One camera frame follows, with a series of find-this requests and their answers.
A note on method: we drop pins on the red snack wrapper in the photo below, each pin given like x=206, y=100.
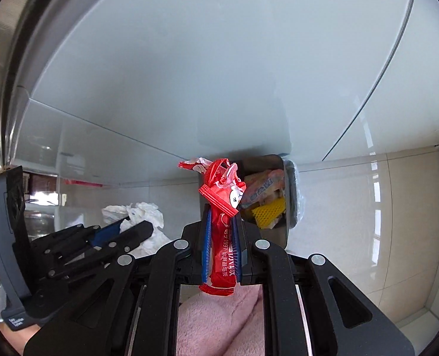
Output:
x=221, y=263

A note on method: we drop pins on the pink fleece pants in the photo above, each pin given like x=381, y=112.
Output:
x=219, y=322

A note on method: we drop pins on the dark trash bin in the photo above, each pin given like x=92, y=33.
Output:
x=256, y=163

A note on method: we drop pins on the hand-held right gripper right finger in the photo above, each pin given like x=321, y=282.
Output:
x=237, y=248

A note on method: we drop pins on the person's left forearm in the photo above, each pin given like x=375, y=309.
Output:
x=17, y=337

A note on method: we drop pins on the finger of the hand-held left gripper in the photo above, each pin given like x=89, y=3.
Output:
x=138, y=233
x=106, y=234

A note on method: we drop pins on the red tape strip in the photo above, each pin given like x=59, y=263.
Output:
x=82, y=182

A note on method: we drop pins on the pink snack wrapper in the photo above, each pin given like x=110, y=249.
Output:
x=260, y=191

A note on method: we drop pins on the yellow foam net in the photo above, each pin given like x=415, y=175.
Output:
x=269, y=211

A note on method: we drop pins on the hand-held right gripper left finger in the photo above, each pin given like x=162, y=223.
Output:
x=206, y=244

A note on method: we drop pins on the white tissue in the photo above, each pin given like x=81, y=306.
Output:
x=147, y=211

